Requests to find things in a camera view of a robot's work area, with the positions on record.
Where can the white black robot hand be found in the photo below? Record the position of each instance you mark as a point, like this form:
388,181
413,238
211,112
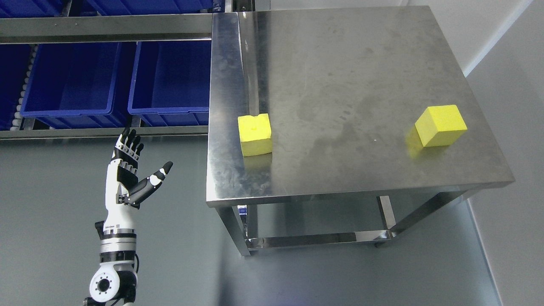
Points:
124,191

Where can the yellow foam block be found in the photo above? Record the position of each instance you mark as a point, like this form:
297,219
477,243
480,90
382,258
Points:
255,134
440,126

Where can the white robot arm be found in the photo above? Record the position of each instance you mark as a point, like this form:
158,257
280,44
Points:
115,281

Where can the blue bin lower middle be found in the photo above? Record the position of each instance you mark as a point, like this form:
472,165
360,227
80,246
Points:
80,85

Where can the metal shelf rack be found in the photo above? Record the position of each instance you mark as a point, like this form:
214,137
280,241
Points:
93,29

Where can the blue bin lower right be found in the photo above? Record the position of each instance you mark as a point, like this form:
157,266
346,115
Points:
170,84

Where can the blue bin lower left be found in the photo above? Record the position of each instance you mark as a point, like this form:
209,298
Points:
14,60

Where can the blue bin upper left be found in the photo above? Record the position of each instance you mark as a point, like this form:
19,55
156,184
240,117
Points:
30,8

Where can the stainless steel table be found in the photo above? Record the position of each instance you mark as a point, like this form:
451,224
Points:
343,88

